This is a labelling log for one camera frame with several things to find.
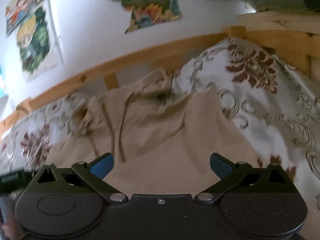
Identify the beige hooded zip jacket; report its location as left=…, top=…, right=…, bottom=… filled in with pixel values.
left=47, top=69, right=258, bottom=196

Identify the person left hand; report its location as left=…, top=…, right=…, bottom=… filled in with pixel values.
left=2, top=213, right=23, bottom=240

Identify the floral patterned bed quilt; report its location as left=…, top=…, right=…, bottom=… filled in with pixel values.
left=1, top=37, right=319, bottom=239

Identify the blond anime character poster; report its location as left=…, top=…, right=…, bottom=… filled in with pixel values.
left=16, top=6, right=50, bottom=75

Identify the red haired anime poster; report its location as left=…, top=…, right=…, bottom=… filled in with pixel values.
left=5, top=0, right=36, bottom=37

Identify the wooden bed frame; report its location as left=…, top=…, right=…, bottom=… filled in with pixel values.
left=1, top=11, right=319, bottom=133

